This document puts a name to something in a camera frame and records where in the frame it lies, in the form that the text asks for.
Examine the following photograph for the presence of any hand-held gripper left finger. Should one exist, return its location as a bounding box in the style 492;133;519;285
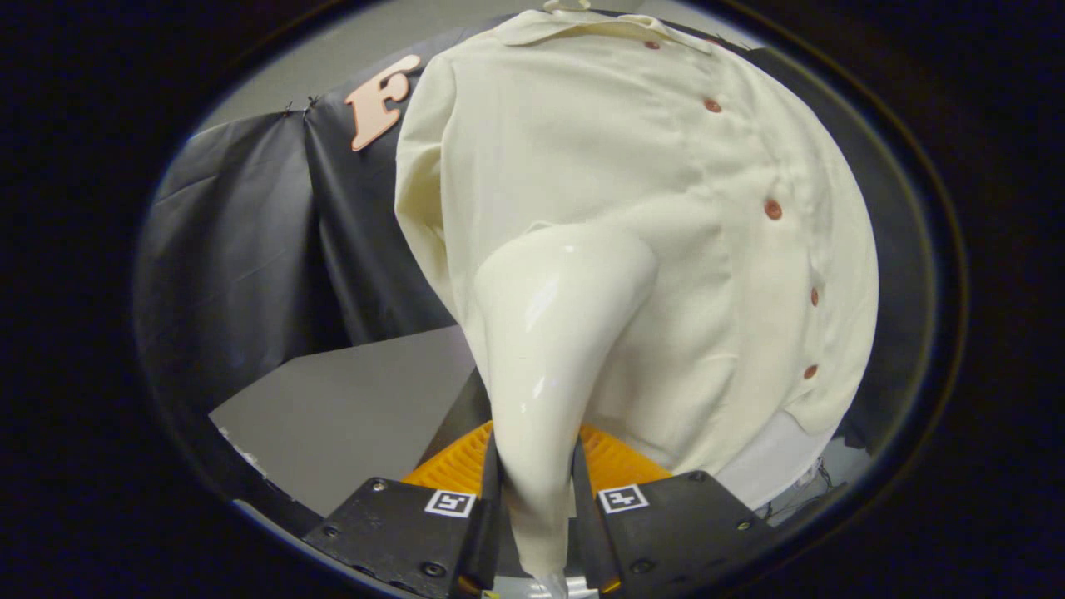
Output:
301;420;504;599

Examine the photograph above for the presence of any black backdrop cloth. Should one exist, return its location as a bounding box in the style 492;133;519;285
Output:
133;8;941;454

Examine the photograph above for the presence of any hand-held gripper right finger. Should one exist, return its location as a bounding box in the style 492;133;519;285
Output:
570;423;779;596

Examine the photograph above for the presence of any grey table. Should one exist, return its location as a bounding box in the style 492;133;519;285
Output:
208;324;500;518

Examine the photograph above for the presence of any cream button-up shirt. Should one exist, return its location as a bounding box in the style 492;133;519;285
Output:
394;4;880;475

